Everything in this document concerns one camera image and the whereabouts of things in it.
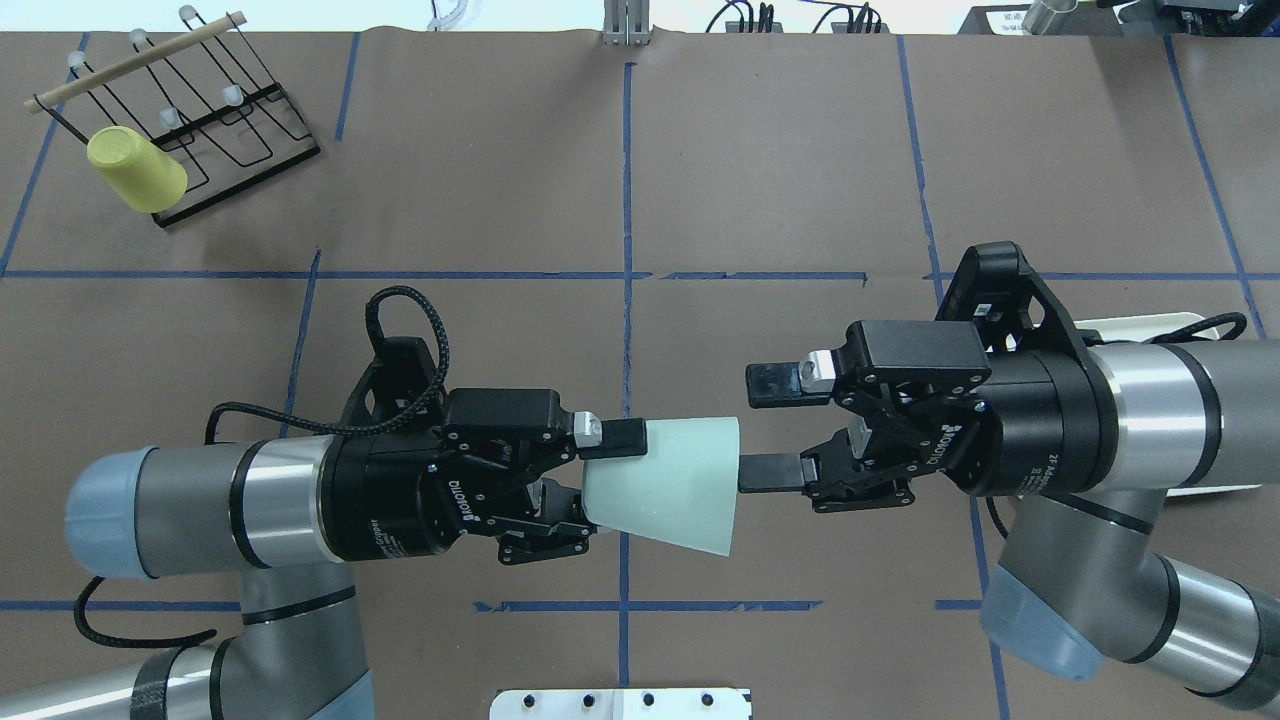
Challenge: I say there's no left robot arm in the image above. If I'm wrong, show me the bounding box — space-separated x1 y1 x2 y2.
3 386 649 719

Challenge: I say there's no yellow cup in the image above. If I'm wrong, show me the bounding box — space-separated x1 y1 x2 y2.
86 126 188 214

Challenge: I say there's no cream bear tray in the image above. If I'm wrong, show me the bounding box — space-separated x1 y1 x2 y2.
1091 346 1249 497

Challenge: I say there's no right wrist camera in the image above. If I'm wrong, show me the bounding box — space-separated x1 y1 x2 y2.
934 241 1085 360

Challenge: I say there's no metal cup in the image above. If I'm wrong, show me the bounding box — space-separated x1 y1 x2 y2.
1021 0 1080 36

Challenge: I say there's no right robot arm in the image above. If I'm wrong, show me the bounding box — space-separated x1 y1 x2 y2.
739 322 1277 717

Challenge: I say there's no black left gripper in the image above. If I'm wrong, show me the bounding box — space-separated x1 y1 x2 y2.
320 388 648 565

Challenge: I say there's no green cup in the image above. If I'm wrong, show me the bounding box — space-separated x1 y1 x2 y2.
582 416 740 556

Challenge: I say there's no aluminium frame post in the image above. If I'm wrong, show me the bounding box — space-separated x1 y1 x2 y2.
602 0 653 47

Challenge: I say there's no black wire cup rack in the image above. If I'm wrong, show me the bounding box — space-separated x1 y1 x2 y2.
23 5 323 231

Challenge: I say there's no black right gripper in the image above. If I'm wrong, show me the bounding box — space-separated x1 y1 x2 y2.
739 320 1116 512

